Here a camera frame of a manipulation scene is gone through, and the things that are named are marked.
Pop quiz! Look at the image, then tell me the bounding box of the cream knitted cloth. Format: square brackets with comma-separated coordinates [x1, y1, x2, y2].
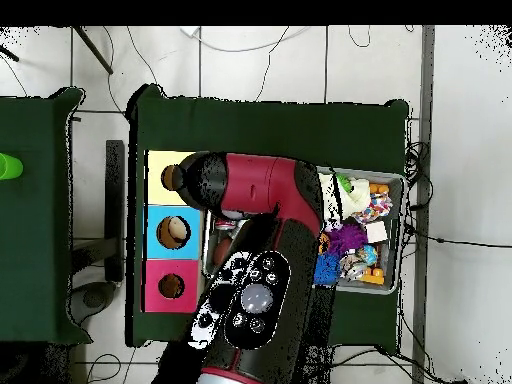
[335, 174, 372, 217]

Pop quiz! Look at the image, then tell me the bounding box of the wooden box with three holes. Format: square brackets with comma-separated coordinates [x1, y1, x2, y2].
[142, 149, 209, 314]

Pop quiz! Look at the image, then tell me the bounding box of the clear mesh bin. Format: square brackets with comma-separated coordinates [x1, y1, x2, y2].
[202, 163, 405, 295]

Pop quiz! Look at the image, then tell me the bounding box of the brown toy football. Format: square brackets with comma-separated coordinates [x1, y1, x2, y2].
[211, 238, 235, 270]

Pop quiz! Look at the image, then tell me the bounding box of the dark green table cloth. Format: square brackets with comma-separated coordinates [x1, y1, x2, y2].
[126, 83, 411, 353]
[0, 86, 85, 345]

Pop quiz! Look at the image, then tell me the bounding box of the blue spiky ball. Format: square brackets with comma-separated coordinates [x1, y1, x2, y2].
[313, 254, 342, 287]

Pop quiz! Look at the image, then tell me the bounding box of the purple spiky ball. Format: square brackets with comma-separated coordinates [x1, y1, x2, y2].
[327, 223, 369, 257]

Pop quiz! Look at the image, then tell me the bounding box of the plain wooden block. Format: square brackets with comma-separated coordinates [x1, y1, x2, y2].
[366, 221, 389, 244]

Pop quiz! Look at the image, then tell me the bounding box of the black tripod leg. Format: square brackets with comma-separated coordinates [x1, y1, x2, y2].
[67, 25, 113, 77]

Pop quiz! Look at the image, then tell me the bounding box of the green cup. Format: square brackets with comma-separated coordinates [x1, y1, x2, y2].
[0, 151, 25, 181]

